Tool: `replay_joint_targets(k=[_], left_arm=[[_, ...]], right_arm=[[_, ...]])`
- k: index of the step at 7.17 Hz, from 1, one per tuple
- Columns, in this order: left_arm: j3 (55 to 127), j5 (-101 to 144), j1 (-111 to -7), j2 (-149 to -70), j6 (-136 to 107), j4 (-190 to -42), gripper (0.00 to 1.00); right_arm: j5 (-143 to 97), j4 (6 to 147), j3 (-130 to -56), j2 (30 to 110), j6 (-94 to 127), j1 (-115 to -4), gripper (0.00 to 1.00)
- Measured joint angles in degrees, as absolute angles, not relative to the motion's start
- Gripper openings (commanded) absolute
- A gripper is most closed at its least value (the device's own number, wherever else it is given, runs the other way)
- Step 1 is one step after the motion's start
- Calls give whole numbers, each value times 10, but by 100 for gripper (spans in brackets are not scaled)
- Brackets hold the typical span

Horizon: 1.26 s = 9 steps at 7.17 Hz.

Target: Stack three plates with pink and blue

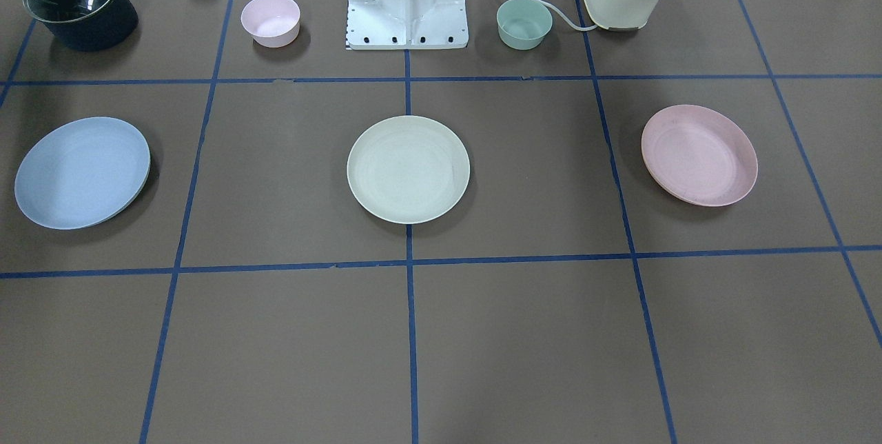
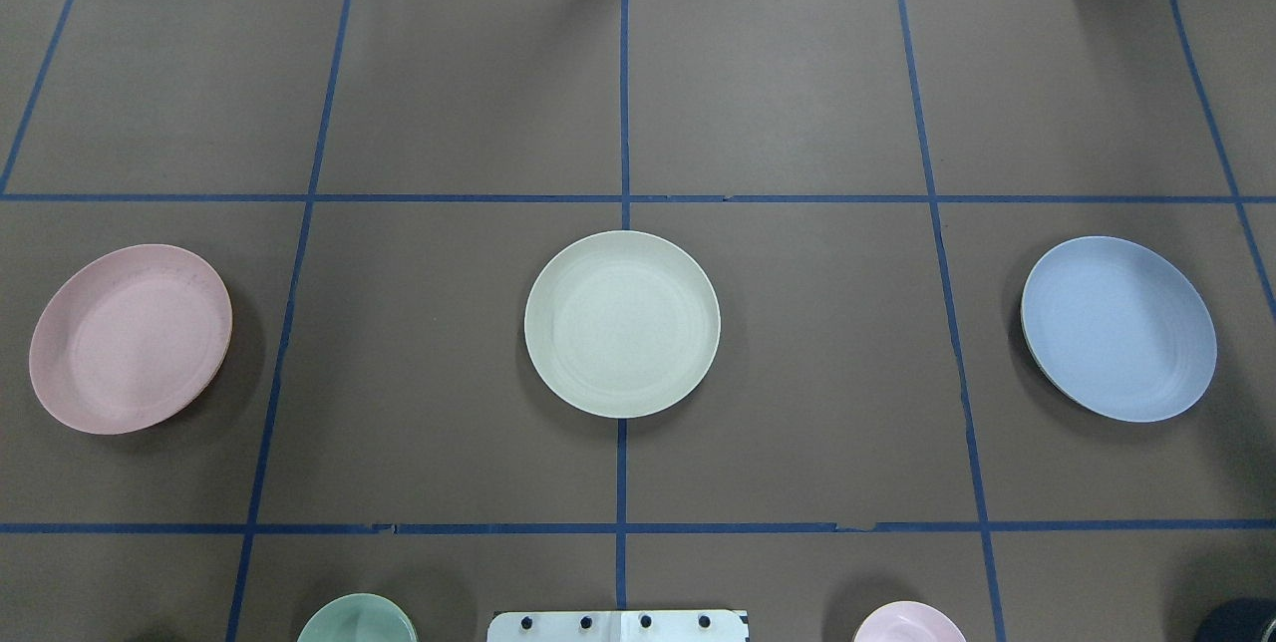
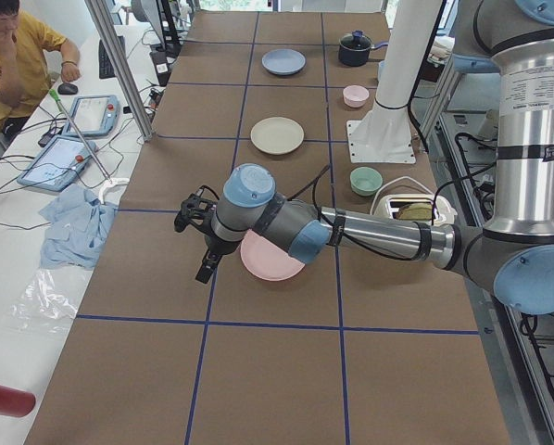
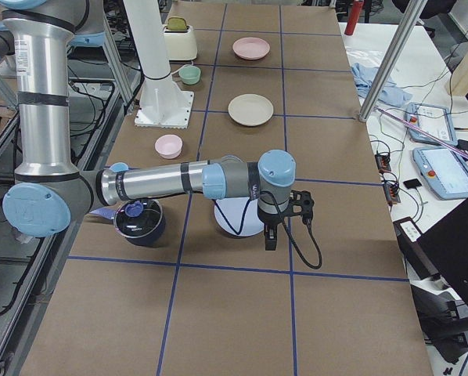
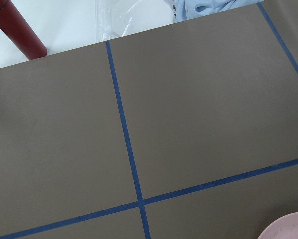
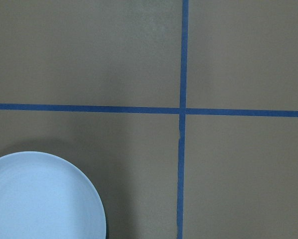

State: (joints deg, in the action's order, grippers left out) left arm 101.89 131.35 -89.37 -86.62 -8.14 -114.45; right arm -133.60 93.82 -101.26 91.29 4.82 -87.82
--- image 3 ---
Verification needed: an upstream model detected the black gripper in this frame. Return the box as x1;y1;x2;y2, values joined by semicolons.
195;235;237;284

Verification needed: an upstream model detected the pink plate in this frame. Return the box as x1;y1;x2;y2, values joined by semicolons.
240;230;305;282

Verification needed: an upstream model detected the cream white plate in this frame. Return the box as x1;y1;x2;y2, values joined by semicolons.
250;117;304;155

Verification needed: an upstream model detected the blue plate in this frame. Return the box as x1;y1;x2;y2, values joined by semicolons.
261;48;306;76

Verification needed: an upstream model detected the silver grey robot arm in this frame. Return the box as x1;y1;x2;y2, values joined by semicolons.
175;1;554;314

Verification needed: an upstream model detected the silver reacher grabber stick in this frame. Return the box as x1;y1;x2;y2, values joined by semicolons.
49;89;130;204

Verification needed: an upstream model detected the light blue cloth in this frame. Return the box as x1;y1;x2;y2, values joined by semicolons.
39;184;118;269

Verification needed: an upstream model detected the green bowl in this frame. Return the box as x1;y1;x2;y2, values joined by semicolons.
349;166;383;197

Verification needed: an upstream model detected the lower teach pendant tablet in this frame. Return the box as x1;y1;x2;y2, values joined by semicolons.
17;135;92;192

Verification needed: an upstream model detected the teach pendant tablet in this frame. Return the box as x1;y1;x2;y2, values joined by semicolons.
17;135;92;192
69;95;120;138

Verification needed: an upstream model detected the upper teach pendant tablet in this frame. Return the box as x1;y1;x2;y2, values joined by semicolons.
69;95;120;138

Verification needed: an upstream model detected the clear plastic bag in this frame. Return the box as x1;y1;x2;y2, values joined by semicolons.
2;266;93;337

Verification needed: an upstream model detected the white toaster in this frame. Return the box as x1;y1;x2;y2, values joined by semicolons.
369;176;458;226

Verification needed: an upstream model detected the black keyboard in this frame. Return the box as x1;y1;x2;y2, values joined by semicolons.
98;35;126;80

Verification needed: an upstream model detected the black computer mouse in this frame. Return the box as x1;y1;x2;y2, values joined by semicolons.
57;83;79;95

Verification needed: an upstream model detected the dark blue pot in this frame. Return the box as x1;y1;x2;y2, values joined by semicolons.
338;30;388;67

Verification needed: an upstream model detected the red cylinder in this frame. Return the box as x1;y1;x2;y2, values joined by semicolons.
0;385;36;417

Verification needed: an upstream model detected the person in yellow shirt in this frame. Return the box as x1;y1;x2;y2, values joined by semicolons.
0;1;81;141

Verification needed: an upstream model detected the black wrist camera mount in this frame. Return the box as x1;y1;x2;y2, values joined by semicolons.
174;184;220;235

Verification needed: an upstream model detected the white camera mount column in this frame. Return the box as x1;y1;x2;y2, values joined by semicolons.
346;0;445;164

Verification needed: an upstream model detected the aluminium frame post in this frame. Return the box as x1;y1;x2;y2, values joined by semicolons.
84;0;153;142

